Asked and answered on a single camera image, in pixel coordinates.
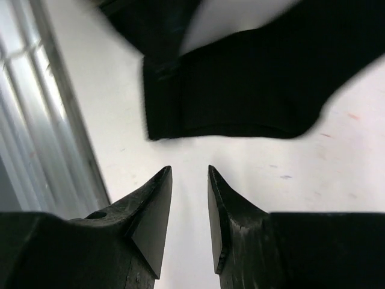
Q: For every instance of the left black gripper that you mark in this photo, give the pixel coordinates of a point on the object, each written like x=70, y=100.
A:
x=155, y=27

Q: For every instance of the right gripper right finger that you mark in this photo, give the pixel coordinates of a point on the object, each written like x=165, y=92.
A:
x=255, y=249

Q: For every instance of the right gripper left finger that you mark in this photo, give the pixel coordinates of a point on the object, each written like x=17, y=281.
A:
x=119, y=246

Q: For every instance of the black striped sock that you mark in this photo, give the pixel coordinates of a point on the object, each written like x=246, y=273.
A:
x=272, y=81

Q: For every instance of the aluminium table frame rail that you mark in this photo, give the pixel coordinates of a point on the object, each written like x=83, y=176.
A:
x=47, y=162

